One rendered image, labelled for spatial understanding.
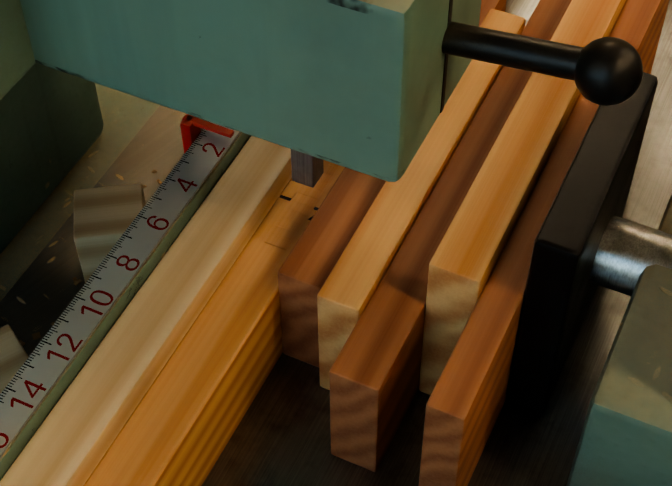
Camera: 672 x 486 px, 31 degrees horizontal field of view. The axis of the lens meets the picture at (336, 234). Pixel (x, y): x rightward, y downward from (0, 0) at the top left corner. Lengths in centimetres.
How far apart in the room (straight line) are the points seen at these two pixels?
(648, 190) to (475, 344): 17
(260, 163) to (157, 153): 22
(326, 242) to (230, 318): 4
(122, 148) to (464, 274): 33
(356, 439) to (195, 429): 6
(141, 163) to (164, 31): 30
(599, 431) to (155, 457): 14
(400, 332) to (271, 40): 11
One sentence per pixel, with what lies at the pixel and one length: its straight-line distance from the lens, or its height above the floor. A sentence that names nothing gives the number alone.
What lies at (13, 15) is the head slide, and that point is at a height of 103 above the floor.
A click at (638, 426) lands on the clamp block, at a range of 39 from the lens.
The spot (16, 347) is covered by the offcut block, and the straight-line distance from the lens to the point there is 56.
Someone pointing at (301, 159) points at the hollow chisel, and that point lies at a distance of 44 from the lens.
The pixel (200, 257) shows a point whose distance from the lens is 43.
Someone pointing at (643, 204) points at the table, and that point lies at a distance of 52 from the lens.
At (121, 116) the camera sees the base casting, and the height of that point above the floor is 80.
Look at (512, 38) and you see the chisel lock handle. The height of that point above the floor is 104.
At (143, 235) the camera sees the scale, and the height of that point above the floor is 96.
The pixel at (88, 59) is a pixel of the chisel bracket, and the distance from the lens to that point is 41.
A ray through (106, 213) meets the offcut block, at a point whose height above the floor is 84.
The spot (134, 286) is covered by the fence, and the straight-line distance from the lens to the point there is 42.
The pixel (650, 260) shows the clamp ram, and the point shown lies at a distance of 42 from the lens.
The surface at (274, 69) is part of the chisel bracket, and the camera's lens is 37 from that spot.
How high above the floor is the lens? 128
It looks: 50 degrees down
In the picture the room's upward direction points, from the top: 1 degrees counter-clockwise
